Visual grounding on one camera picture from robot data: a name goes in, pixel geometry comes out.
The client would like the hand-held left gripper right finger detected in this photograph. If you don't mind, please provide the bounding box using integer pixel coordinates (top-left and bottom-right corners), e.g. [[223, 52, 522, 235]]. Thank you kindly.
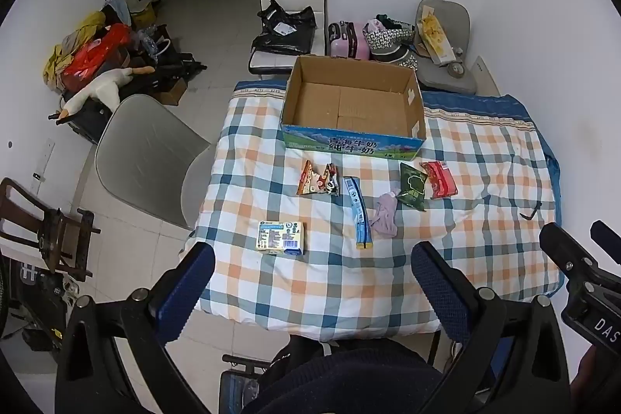
[[410, 241, 572, 414]]

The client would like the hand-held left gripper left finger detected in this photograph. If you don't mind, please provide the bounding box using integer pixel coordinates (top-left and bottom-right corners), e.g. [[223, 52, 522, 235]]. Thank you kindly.
[[54, 242, 217, 414]]

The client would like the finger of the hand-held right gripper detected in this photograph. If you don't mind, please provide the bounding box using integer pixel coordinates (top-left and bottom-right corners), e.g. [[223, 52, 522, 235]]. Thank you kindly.
[[590, 220, 621, 253], [539, 222, 603, 280]]

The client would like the green snack packet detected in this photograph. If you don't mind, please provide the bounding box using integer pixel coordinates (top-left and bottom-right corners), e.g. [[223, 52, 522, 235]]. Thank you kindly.
[[396, 163, 428, 212]]

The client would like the small white milk carton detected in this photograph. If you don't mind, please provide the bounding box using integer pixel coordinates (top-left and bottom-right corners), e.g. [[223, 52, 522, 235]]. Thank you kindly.
[[255, 220, 306, 256]]

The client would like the long blue packet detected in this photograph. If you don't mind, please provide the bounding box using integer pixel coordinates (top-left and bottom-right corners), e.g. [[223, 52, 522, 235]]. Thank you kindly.
[[343, 176, 373, 248]]

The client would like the red snack packet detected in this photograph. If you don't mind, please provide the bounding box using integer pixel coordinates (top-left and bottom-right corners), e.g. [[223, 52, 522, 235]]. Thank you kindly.
[[420, 161, 458, 200]]

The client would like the orange snack packet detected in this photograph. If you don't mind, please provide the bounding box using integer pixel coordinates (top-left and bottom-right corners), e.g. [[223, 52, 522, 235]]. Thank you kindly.
[[297, 160, 325, 196]]

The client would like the checked blanket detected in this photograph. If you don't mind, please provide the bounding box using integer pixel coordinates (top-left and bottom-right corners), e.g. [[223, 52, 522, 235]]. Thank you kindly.
[[179, 80, 564, 343]]

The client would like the person's dark clothing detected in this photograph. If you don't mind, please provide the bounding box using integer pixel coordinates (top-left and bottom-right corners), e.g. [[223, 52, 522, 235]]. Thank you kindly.
[[240, 339, 488, 414]]

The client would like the grey shell chair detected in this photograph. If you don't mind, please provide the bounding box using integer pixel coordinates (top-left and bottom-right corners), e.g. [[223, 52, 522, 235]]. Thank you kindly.
[[94, 94, 219, 231]]

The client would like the dark wooden chair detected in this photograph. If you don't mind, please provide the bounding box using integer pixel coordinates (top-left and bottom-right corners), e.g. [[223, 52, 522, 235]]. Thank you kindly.
[[0, 177, 102, 283]]

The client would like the white board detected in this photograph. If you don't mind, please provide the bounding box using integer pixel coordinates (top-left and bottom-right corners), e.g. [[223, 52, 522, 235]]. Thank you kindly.
[[470, 56, 501, 97]]

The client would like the black luggage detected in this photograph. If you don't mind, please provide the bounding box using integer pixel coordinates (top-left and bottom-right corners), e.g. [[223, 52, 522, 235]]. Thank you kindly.
[[49, 91, 127, 146]]

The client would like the small brown cardboard box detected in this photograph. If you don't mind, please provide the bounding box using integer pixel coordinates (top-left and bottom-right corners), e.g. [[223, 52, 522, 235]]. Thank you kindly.
[[156, 77, 189, 106]]

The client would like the grey padded chair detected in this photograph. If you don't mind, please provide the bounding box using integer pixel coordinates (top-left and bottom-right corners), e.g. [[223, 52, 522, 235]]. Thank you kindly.
[[414, 0, 479, 95]]

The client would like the white goose plush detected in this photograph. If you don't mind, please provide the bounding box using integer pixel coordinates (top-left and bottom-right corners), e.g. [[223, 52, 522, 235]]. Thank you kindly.
[[55, 66, 155, 126]]

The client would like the yellow snack bag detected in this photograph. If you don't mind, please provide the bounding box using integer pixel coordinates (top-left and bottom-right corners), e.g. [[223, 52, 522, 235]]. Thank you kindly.
[[418, 5, 454, 68]]

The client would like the patterned tote bag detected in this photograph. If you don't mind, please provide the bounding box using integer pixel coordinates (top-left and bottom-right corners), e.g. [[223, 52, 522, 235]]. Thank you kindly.
[[365, 14, 420, 71]]

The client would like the red plastic bag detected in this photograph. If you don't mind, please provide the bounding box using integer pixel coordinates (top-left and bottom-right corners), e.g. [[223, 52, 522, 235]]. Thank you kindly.
[[61, 23, 133, 92]]

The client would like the pink suitcase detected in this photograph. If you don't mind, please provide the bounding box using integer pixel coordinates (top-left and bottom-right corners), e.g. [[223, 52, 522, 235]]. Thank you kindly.
[[328, 21, 372, 61]]

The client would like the yellow cloth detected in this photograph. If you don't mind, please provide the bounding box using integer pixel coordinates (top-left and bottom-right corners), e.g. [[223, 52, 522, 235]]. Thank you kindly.
[[43, 10, 108, 87]]

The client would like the black plastic bag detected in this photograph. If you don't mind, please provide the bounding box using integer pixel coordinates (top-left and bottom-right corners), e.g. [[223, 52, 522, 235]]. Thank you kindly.
[[251, 0, 317, 56]]

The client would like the yellow storage box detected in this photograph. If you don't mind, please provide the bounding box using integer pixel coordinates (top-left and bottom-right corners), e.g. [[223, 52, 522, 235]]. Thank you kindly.
[[130, 0, 163, 31]]

